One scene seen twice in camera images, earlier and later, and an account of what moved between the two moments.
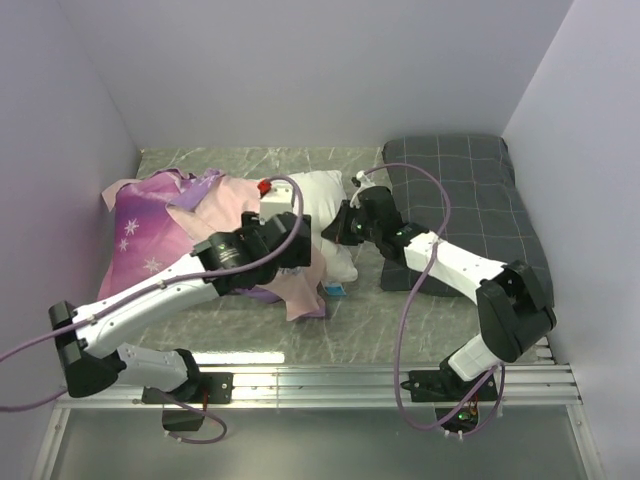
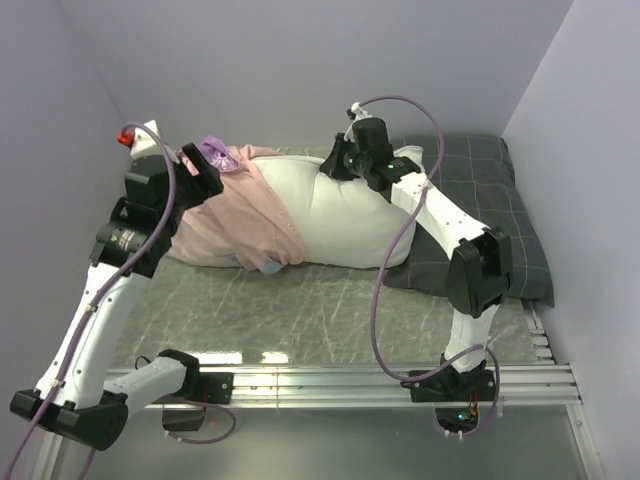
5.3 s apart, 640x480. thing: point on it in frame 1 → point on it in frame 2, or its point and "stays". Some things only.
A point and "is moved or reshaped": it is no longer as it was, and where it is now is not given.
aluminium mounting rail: [543, 382] stays
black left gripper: [250, 223] → [206, 183]
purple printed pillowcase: [160, 216] is moved or reshaped
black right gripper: [338, 230] → [333, 166]
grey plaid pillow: [486, 212] stays
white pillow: [324, 193] is moved or reshaped
